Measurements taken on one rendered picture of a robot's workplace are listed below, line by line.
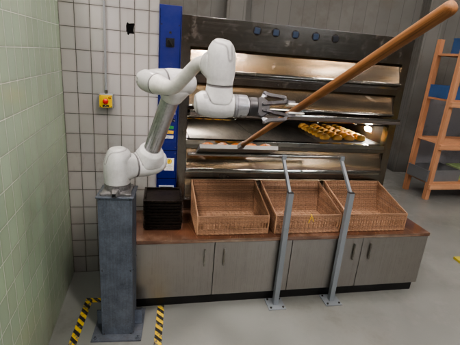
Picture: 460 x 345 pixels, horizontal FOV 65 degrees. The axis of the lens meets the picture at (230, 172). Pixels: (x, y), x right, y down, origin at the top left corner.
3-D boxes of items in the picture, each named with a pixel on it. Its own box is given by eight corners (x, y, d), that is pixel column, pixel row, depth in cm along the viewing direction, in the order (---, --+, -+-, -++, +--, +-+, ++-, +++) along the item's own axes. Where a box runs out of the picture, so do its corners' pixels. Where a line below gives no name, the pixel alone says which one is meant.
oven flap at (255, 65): (190, 72, 272) (190, 46, 272) (397, 87, 311) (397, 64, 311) (190, 70, 267) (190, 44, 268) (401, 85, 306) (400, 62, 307)
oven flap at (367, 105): (188, 106, 280) (188, 81, 281) (390, 117, 318) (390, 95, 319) (188, 105, 275) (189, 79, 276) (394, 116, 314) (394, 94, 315)
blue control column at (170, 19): (153, 191, 495) (156, 22, 430) (165, 191, 499) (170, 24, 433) (155, 270, 316) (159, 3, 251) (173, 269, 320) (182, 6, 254)
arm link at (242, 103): (231, 119, 146) (245, 120, 147) (235, 114, 137) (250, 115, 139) (231, 97, 147) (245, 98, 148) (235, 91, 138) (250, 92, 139)
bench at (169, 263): (132, 269, 315) (132, 208, 297) (377, 258, 367) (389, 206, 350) (129, 313, 263) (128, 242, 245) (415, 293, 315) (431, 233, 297)
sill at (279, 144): (185, 142, 295) (185, 137, 294) (380, 148, 334) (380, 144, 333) (185, 144, 289) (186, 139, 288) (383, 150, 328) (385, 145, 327)
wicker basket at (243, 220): (188, 209, 306) (189, 178, 297) (252, 208, 318) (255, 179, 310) (195, 236, 261) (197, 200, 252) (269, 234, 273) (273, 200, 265)
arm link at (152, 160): (125, 164, 231) (155, 160, 245) (135, 183, 224) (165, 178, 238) (157, 60, 183) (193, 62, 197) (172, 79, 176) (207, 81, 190)
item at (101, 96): (100, 106, 267) (99, 92, 264) (113, 107, 269) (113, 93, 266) (98, 107, 260) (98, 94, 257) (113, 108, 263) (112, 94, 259)
